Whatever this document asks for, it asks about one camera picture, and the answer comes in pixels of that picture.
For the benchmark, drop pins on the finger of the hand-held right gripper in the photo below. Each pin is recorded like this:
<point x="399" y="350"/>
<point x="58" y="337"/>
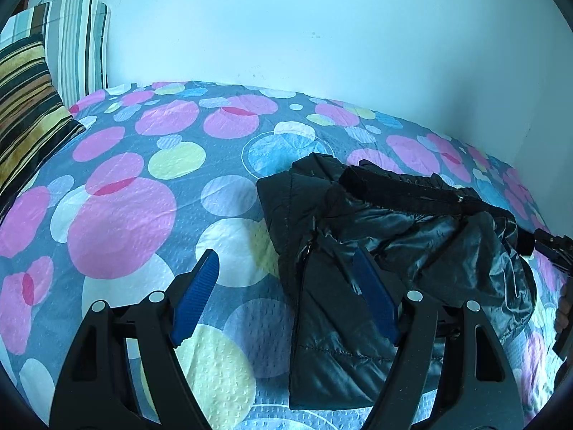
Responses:
<point x="550" y="248"/>

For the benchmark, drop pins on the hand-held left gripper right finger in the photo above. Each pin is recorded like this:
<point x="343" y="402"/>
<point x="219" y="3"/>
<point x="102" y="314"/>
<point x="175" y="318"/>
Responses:
<point x="376" y="298"/>

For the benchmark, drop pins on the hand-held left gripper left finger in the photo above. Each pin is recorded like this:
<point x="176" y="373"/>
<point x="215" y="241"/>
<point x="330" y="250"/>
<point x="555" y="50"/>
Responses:
<point x="197" y="298"/>

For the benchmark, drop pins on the black puffer jacket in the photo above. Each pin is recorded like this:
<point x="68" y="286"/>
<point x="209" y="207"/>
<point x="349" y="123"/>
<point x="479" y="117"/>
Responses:
<point x="429" y="242"/>

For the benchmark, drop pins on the person's right hand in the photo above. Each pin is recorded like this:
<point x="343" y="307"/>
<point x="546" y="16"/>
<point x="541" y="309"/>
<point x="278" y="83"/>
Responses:
<point x="566" y="311"/>

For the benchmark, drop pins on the bed with polka-dot sheet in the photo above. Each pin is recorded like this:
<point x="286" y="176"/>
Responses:
<point x="134" y="215"/>

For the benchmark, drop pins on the striped pillow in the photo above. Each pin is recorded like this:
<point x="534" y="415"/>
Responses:
<point x="27" y="112"/>

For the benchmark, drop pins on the striped headboard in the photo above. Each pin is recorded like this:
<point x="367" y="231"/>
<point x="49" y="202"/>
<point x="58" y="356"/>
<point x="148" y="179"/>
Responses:
<point x="76" y="45"/>

